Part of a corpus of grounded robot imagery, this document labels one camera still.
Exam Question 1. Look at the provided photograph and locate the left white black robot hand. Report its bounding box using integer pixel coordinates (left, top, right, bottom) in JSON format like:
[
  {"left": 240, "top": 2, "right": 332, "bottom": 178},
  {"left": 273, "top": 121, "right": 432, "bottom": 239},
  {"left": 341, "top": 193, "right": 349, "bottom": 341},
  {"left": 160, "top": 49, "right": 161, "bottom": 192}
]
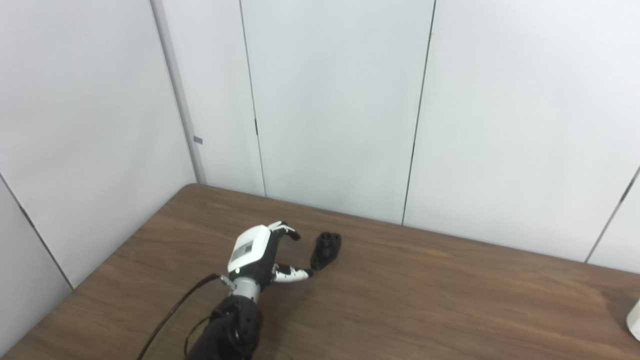
[{"left": 227, "top": 221, "right": 314, "bottom": 288}]

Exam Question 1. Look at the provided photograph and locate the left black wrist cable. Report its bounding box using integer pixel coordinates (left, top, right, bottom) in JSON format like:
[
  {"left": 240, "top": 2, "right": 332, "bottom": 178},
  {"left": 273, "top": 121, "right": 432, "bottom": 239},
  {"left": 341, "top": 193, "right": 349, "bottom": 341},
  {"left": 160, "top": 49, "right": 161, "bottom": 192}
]
[{"left": 136, "top": 273, "right": 223, "bottom": 360}]

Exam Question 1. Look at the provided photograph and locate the left thin arm wire loop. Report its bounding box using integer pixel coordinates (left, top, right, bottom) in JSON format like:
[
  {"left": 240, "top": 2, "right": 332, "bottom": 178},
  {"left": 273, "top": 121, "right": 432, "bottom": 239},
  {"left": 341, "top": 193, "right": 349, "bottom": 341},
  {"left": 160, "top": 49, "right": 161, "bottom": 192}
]
[{"left": 183, "top": 315, "right": 215, "bottom": 357}]

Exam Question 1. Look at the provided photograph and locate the black flanged holder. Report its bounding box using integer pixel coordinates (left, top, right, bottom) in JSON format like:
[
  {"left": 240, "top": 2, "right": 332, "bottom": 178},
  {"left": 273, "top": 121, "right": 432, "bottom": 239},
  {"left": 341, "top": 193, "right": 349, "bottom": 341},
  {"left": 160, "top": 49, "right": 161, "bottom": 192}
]
[{"left": 310, "top": 232, "right": 342, "bottom": 271}]

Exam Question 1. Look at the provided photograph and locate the white block with holes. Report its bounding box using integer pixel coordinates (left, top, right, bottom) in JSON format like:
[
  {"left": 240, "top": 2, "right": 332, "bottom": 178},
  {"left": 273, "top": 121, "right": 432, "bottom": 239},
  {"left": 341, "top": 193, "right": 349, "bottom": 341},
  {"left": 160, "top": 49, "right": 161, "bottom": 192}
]
[{"left": 626, "top": 298, "right": 640, "bottom": 342}]

